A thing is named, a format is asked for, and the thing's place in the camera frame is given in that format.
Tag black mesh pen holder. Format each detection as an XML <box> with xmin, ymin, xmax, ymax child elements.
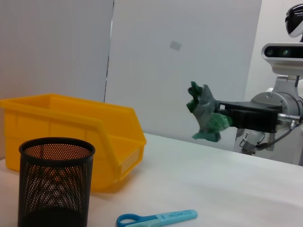
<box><xmin>17</xmin><ymin>137</ymin><xmax>96</xmax><ymax>227</ymax></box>

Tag right gripper connector cable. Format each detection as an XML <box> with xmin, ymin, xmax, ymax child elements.
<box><xmin>255</xmin><ymin>113</ymin><xmax>302</xmax><ymax>150</ymax></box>

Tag green plastic wrapper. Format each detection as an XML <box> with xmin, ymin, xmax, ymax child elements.
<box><xmin>186</xmin><ymin>80</ymin><xmax>234</xmax><ymax>143</ymax></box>

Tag yellow plastic storage bin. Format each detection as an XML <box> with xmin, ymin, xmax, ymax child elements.
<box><xmin>0</xmin><ymin>93</ymin><xmax>148</xmax><ymax>193</ymax></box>

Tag white wall sticker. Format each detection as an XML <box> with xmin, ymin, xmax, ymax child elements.
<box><xmin>170</xmin><ymin>40</ymin><xmax>183</xmax><ymax>51</ymax></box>

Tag blue scissors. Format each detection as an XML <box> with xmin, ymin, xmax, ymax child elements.
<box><xmin>116</xmin><ymin>209</ymin><xmax>198</xmax><ymax>227</ymax></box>

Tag white humanoid robot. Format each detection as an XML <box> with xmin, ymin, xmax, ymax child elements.
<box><xmin>235</xmin><ymin>3</ymin><xmax>303</xmax><ymax>155</ymax></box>

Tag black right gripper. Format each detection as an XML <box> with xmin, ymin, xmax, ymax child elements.
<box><xmin>214</xmin><ymin>100</ymin><xmax>284</xmax><ymax>133</ymax></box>

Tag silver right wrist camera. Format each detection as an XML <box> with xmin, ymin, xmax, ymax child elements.
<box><xmin>261</xmin><ymin>43</ymin><xmax>303</xmax><ymax>77</ymax></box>

